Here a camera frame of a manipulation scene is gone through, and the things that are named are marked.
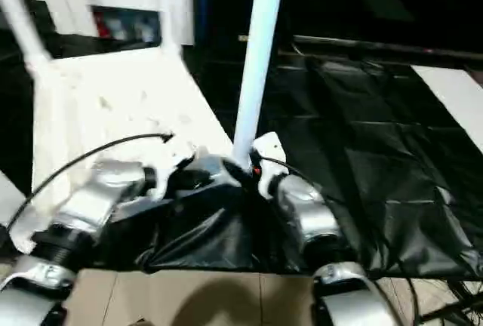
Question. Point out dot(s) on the white plastic table leg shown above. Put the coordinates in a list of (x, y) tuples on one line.
[(22, 28), (170, 13), (260, 58)]

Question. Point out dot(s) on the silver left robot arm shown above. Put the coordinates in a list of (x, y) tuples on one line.
[(98, 190)]

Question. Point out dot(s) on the black mat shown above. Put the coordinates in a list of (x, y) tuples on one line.
[(358, 145)]

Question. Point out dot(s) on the small tan block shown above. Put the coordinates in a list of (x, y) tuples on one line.
[(243, 38)]

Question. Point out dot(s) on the black robot foot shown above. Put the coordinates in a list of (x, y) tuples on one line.
[(137, 322)]

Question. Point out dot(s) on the long black bar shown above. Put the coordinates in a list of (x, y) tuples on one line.
[(377, 45)]

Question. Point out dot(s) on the red packet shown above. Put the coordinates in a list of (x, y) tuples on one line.
[(102, 28)]

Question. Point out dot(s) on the white flat board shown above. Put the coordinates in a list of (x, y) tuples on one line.
[(453, 92)]

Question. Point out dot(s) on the black tripod leg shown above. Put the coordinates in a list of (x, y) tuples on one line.
[(445, 312)]

